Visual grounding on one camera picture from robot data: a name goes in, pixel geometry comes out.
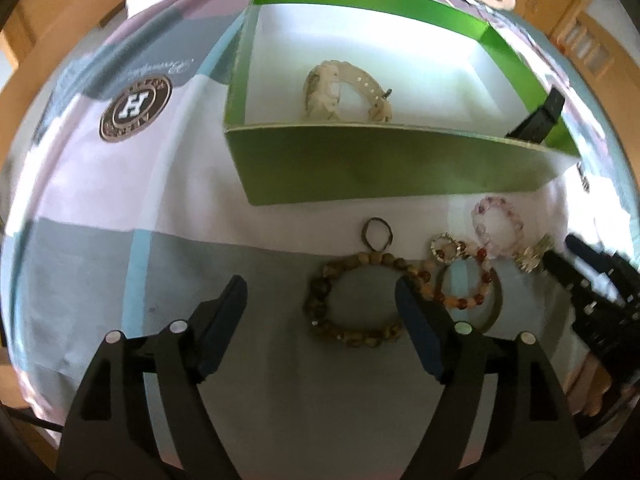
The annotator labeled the wooden cabinet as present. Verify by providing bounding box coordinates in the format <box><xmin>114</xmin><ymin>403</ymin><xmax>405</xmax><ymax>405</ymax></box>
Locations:
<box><xmin>505</xmin><ymin>0</ymin><xmax>640</xmax><ymax>186</ymax></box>

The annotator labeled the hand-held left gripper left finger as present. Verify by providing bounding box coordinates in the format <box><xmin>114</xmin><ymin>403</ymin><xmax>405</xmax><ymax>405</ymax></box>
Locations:
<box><xmin>55</xmin><ymin>275</ymin><xmax>249</xmax><ymax>480</ymax></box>

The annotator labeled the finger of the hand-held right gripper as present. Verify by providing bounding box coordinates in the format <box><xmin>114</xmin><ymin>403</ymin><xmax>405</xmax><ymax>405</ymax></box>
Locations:
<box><xmin>565</xmin><ymin>234</ymin><xmax>632</xmax><ymax>281</ymax></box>
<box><xmin>542</xmin><ymin>251</ymin><xmax>608</xmax><ymax>311</ymax></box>

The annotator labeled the black wrist watch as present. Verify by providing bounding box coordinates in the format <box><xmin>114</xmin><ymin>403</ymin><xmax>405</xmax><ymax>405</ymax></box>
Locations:
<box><xmin>505</xmin><ymin>87</ymin><xmax>566</xmax><ymax>145</ymax></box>

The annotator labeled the gold brooch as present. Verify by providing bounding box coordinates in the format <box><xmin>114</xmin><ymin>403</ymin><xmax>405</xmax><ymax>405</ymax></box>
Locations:
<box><xmin>515</xmin><ymin>234</ymin><xmax>556</xmax><ymax>273</ymax></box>

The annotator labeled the wooden headboard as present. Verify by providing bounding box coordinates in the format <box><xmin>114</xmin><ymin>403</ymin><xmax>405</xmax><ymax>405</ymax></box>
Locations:
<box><xmin>0</xmin><ymin>0</ymin><xmax>151</xmax><ymax>106</ymax></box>

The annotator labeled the small dark ring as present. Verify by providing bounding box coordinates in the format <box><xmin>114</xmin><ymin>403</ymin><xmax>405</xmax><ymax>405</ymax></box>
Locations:
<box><xmin>361</xmin><ymin>217</ymin><xmax>396</xmax><ymax>253</ymax></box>

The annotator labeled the black cable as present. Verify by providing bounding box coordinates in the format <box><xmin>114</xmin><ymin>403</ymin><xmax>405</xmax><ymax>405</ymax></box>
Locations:
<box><xmin>4</xmin><ymin>406</ymin><xmax>65</xmax><ymax>432</ymax></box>

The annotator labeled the small gold bead ring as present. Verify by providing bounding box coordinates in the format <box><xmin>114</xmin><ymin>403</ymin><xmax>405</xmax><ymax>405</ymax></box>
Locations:
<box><xmin>430</xmin><ymin>232</ymin><xmax>468</xmax><ymax>264</ymax></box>

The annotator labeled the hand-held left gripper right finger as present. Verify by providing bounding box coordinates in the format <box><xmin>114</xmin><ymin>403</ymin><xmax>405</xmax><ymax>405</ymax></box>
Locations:
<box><xmin>394</xmin><ymin>276</ymin><xmax>586</xmax><ymax>480</ymax></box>

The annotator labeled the white bead bracelet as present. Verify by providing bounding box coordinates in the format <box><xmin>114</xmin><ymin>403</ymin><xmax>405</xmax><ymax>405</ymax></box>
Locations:
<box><xmin>302</xmin><ymin>60</ymin><xmax>394</xmax><ymax>123</ymax></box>

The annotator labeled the printed patchwork bedsheet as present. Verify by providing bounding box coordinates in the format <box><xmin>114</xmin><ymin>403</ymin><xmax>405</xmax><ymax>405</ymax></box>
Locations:
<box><xmin>0</xmin><ymin>0</ymin><xmax>640</xmax><ymax>466</ymax></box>

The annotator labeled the green cardboard box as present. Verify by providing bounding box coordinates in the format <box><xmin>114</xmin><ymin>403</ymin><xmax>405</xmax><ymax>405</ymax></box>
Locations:
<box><xmin>222</xmin><ymin>0</ymin><xmax>583</xmax><ymax>207</ymax></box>

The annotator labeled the person's right hand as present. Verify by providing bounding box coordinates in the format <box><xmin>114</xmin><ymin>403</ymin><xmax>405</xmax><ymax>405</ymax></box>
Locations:
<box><xmin>574</xmin><ymin>347</ymin><xmax>623</xmax><ymax>418</ymax></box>

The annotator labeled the pink bead bracelet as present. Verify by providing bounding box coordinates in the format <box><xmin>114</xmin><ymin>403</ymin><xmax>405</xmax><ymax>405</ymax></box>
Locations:
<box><xmin>471</xmin><ymin>196</ymin><xmax>526</xmax><ymax>253</ymax></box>

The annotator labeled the orange bead bracelet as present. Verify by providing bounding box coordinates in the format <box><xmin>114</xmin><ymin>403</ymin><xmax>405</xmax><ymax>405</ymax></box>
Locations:
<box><xmin>432</xmin><ymin>241</ymin><xmax>494</xmax><ymax>311</ymax></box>

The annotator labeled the brown bead bracelet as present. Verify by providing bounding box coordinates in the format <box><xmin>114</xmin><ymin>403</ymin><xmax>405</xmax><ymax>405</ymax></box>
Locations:
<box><xmin>303</xmin><ymin>252</ymin><xmax>432</xmax><ymax>348</ymax></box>

